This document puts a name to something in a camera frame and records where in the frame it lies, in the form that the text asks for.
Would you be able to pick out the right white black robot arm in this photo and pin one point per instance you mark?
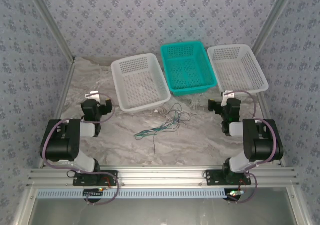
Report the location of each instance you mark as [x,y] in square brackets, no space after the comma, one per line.
[262,140]

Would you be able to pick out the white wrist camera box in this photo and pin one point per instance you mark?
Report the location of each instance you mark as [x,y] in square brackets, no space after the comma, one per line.
[93,94]
[226,97]

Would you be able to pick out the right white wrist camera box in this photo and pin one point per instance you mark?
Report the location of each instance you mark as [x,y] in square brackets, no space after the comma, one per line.
[226,97]

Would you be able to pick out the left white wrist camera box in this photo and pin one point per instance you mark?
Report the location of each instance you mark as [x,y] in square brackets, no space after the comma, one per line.
[93,94]

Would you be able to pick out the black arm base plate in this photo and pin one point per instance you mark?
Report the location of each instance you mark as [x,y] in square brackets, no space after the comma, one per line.
[110,178]
[213,177]

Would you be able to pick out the white plastic basket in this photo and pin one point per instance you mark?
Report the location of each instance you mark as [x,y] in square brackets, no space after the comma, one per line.
[237,67]
[142,85]

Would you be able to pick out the grey metal panel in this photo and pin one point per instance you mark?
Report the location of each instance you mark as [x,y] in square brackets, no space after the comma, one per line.
[160,212]

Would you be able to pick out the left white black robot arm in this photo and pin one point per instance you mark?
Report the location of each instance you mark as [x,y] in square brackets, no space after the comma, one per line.
[60,140]

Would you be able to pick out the teal plastic basket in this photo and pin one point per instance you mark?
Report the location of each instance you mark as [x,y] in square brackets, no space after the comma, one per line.
[187,70]

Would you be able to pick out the black electronics board with LED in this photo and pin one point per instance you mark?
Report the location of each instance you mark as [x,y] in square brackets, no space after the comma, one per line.
[92,193]
[235,193]

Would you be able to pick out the aluminium frame post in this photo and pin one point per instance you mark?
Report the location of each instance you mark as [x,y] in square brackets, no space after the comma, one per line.
[273,17]
[50,22]

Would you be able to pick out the aluminium frame leg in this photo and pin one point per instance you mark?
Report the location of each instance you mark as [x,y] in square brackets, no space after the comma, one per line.
[298,207]
[25,207]

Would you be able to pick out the aluminium mounting rail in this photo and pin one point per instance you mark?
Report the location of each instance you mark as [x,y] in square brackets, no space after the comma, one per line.
[160,176]

